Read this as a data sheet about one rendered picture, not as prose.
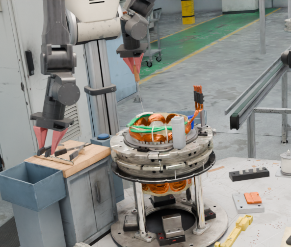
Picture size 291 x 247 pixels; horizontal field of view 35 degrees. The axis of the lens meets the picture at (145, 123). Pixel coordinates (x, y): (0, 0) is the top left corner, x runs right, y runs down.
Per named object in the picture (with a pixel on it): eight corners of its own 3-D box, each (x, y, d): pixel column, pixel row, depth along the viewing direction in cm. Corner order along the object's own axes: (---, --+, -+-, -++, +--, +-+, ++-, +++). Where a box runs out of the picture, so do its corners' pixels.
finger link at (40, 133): (54, 159, 118) (60, 124, 117) (28, 153, 119) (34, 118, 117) (63, 153, 125) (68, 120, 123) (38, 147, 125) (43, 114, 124)
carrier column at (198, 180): (203, 232, 142) (198, 170, 136) (196, 230, 143) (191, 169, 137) (206, 228, 144) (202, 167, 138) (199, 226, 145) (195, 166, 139)
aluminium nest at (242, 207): (264, 212, 154) (264, 205, 153) (237, 214, 154) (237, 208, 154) (256, 195, 165) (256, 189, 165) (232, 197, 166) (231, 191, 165)
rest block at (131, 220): (139, 217, 151) (138, 211, 151) (137, 226, 146) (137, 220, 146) (126, 218, 152) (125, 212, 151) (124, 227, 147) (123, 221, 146)
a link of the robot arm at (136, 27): (150, 4, 155) (130, -8, 151) (164, 11, 145) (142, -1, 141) (134, 36, 158) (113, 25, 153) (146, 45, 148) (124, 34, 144)
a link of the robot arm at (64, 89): (72, 50, 120) (39, 51, 116) (87, 55, 110) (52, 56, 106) (73, 95, 123) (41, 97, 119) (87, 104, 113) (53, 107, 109)
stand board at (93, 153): (66, 178, 132) (65, 170, 132) (24, 167, 144) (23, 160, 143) (111, 154, 147) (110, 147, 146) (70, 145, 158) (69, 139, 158)
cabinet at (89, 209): (79, 255, 140) (66, 178, 133) (39, 239, 152) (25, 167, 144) (119, 225, 155) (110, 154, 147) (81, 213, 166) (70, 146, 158)
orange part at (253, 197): (262, 203, 157) (262, 200, 157) (247, 204, 157) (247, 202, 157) (257, 194, 163) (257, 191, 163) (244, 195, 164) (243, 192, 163)
